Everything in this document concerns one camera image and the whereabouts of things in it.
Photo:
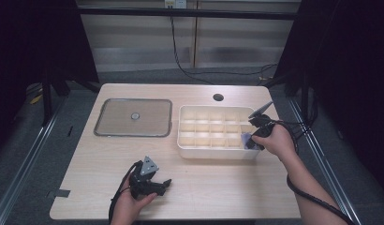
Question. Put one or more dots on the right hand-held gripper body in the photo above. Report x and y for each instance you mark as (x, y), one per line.
(262, 123)

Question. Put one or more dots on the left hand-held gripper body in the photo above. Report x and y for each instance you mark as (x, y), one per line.
(141, 184)

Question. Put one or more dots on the light purple sock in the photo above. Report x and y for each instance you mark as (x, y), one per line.
(245, 140)

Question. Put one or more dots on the white divided storage box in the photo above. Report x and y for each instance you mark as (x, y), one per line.
(212, 131)

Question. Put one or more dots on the person's right hand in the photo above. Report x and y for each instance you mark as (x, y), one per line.
(276, 142)

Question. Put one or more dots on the person's left hand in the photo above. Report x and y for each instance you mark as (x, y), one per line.
(127, 207)

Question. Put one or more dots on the clear lid with grey rim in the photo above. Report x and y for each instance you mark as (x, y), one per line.
(118, 118)

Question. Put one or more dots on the grey tape strip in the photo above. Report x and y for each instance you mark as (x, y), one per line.
(59, 193)

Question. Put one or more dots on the black curtain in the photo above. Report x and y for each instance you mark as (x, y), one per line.
(34, 47)
(352, 78)

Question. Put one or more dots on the black stand leg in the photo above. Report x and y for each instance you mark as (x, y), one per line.
(47, 100)

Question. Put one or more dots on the black horizontal bar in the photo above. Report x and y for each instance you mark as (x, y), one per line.
(187, 13)

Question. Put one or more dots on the yellow object on floor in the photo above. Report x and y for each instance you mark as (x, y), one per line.
(36, 99)

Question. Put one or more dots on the metal floor rail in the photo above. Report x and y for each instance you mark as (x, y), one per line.
(327, 168)
(21, 168)

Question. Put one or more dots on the white wall socket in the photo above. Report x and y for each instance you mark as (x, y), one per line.
(175, 3)

